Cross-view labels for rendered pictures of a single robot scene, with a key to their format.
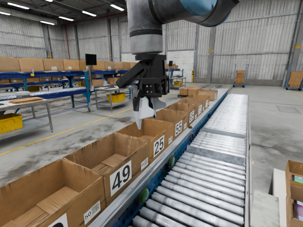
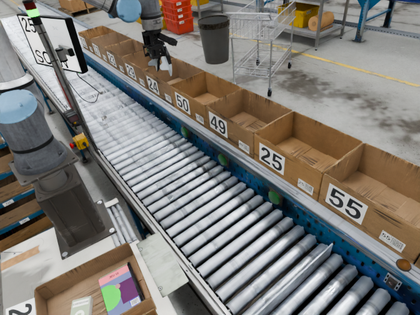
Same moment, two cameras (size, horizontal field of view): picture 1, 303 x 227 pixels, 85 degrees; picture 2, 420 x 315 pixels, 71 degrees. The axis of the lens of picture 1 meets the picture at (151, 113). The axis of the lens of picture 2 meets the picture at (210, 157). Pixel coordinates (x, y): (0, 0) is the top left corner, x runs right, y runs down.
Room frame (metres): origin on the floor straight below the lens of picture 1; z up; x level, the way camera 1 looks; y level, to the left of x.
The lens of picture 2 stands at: (1.29, -1.12, 1.88)
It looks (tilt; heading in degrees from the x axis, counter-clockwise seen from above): 39 degrees down; 118
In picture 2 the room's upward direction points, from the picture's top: 8 degrees counter-clockwise
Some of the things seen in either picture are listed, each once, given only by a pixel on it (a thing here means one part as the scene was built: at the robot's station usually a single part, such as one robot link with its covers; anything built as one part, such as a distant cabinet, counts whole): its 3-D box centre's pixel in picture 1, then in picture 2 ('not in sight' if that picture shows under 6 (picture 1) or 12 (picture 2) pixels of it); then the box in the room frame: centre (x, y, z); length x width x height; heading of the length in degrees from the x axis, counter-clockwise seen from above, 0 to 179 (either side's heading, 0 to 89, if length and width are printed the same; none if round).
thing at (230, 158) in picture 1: (213, 155); (294, 284); (1.27, -0.53, 0.76); 0.46 x 0.01 x 0.09; 61
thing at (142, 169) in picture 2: not in sight; (159, 161); (0.33, 0.00, 0.72); 0.52 x 0.05 x 0.05; 61
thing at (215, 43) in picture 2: not in sight; (215, 40); (-0.70, 3.34, 0.32); 0.50 x 0.50 x 0.64
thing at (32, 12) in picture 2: not in sight; (31, 9); (-0.15, -0.04, 1.62); 0.05 x 0.05 x 0.06
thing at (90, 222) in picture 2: not in sight; (70, 205); (0.25, -0.58, 0.91); 0.26 x 0.26 x 0.33; 55
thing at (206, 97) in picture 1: (198, 102); not in sight; (2.57, -0.73, 0.96); 0.39 x 0.29 x 0.17; 151
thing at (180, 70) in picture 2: not in sight; (175, 80); (0.17, 0.62, 0.97); 0.39 x 0.29 x 0.17; 151
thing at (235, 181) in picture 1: (207, 174); (252, 250); (1.07, -0.41, 0.72); 0.52 x 0.05 x 0.05; 61
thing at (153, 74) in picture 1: (151, 76); (154, 43); (0.50, 0.00, 1.46); 0.09 x 0.08 x 0.12; 66
